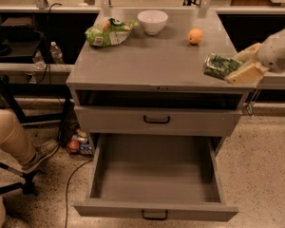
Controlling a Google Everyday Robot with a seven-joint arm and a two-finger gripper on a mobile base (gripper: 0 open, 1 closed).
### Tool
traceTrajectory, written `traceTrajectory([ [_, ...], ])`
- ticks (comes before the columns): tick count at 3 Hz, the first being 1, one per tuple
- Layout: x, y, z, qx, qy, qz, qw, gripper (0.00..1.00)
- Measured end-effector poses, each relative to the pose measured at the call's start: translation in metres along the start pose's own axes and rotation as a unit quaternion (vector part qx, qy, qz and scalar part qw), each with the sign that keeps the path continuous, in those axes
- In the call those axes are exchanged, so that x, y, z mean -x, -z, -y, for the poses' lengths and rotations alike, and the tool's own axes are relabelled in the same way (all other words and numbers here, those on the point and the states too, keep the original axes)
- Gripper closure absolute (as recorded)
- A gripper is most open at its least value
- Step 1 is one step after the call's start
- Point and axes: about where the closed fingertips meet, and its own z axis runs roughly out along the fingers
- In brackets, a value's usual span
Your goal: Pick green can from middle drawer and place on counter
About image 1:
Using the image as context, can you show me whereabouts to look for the green chip bag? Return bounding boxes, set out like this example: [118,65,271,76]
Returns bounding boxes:
[85,18,138,48]

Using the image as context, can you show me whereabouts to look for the black floor cable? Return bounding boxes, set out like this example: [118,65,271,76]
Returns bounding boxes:
[64,159,93,228]

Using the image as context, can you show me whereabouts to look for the open grey middle drawer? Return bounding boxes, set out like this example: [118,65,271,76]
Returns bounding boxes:
[74,134,238,221]

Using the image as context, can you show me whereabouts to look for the person leg beige trousers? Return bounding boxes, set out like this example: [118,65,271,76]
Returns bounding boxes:
[0,109,36,165]

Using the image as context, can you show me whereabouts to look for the orange fruit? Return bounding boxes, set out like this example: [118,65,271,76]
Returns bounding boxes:
[188,28,203,45]

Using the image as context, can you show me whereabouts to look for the grey drawer cabinet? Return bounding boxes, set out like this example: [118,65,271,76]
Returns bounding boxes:
[66,9,256,144]

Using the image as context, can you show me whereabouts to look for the red apple on floor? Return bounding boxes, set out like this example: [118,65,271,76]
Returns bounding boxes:
[67,141,80,153]

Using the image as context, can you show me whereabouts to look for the silver can on floor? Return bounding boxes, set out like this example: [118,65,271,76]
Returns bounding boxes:
[71,135,88,144]

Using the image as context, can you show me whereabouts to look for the white bowl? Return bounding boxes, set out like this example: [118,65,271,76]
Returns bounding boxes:
[137,9,168,35]

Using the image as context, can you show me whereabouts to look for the blue packet on floor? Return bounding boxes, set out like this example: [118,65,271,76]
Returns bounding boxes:
[79,144,93,155]

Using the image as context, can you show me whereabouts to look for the clear water bottle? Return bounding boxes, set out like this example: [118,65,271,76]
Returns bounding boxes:
[32,50,46,70]
[50,42,65,65]

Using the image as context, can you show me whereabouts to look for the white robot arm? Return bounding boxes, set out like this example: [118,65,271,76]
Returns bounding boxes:
[224,29,285,85]

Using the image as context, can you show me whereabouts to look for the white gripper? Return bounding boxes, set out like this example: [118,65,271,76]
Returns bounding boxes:
[225,29,285,85]

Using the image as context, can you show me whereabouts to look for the grey sneaker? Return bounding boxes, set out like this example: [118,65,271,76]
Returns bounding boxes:
[22,140,59,173]

